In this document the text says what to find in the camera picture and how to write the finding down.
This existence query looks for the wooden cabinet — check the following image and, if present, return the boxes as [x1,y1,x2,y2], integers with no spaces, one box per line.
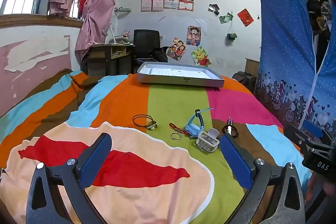
[245,58,260,74]

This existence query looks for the green wall photos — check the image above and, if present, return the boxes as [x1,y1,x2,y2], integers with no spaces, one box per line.
[219,12,234,24]

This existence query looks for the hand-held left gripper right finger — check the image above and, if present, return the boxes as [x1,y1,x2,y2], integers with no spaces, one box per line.
[219,133,306,224]

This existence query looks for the red square paper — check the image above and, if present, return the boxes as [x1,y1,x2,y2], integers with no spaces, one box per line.
[237,8,255,27]

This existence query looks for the blue fabric wardrobe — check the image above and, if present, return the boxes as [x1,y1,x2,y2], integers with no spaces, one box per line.
[253,0,336,133]

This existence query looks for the black hair tie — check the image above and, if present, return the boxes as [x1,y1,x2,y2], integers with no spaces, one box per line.
[222,124,239,138]

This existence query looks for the blue wrist watch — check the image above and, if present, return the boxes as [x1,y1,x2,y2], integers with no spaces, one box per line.
[184,107,214,138]

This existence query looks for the yellow bear poster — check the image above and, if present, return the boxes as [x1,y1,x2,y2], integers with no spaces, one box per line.
[191,46,212,67]

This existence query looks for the small green hanging bag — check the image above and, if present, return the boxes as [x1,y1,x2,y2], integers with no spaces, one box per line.
[227,22,238,40]

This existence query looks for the white hair claw clip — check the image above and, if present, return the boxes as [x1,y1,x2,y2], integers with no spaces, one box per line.
[196,128,220,154]

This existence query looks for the dark wooden desk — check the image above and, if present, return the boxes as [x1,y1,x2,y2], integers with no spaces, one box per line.
[81,43,135,76]

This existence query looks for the cartoon family poster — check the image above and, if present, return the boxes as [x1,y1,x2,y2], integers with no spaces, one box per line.
[167,37,187,61]

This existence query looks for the black office chair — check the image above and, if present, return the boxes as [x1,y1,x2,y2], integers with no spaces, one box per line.
[131,29,169,74]

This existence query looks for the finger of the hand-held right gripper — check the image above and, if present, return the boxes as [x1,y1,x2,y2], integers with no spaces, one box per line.
[301,119,336,148]
[284,123,326,155]

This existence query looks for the anime character poster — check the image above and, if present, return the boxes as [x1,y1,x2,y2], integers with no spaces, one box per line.
[186,26,202,46]

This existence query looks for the dark suitcase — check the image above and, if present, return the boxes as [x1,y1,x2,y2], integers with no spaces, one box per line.
[232,71,258,93]

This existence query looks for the wooden window sill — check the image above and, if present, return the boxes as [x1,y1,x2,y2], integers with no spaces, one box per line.
[0,14,84,29]

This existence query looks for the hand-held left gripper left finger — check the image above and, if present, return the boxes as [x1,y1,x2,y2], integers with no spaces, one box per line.
[25,133,113,224]

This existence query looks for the large pink curtain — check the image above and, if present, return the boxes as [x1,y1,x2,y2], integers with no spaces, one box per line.
[75,0,118,60]

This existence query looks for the colourful patchwork blanket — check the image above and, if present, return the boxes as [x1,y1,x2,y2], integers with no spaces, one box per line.
[0,69,313,224]

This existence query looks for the grey shallow tray box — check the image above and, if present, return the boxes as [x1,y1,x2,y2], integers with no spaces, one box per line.
[137,62,225,88]

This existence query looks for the white desk lamp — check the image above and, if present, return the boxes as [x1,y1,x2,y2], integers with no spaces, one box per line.
[103,23,117,44]

